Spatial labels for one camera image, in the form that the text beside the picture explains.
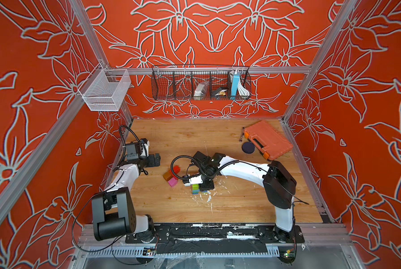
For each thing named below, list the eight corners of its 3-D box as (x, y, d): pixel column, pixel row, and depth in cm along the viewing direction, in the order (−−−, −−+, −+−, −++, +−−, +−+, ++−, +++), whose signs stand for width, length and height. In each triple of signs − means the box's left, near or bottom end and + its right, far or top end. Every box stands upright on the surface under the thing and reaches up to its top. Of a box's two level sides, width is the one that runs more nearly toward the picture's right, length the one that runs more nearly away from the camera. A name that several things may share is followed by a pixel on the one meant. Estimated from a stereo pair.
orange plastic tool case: (268, 162, 98) (271, 158, 94) (241, 134, 113) (243, 128, 109) (290, 150, 104) (294, 145, 100) (262, 124, 118) (264, 119, 114)
